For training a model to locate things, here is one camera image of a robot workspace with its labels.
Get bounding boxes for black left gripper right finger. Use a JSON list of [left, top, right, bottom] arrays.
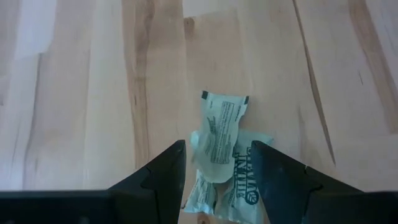
[[250, 140, 364, 224]]

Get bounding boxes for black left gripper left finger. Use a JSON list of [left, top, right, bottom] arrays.
[[108, 139, 188, 224]]

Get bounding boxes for green stevia sweetener packet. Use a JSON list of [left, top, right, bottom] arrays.
[[217, 129, 274, 224], [190, 90, 250, 184], [182, 169, 219, 216]]

